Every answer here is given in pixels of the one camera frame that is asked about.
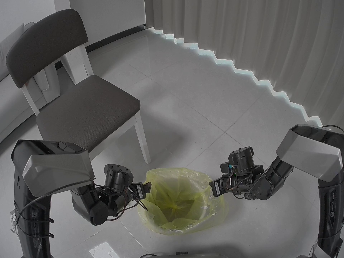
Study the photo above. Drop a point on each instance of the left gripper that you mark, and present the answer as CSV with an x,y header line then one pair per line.
x,y
135,190

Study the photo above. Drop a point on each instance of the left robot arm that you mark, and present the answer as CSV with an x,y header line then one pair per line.
x,y
53,165

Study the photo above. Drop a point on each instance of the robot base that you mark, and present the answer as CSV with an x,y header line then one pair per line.
x,y
174,255

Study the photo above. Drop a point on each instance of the yellow plastic bag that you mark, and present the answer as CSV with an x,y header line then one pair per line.
x,y
174,197

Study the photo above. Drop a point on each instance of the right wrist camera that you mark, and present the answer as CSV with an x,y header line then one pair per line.
x,y
224,168

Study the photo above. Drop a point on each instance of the dark grey white-legged chair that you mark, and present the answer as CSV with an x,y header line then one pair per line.
x,y
88,109

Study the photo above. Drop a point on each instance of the pale grey cushion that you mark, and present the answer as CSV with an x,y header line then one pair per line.
x,y
8,52
29,28

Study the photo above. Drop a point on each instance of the pale beige curtain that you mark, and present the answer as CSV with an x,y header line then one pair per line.
x,y
255,36

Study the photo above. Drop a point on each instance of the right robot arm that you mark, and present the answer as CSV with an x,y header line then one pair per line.
x,y
309,154

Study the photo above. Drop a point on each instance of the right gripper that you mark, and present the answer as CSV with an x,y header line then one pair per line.
x,y
228,185

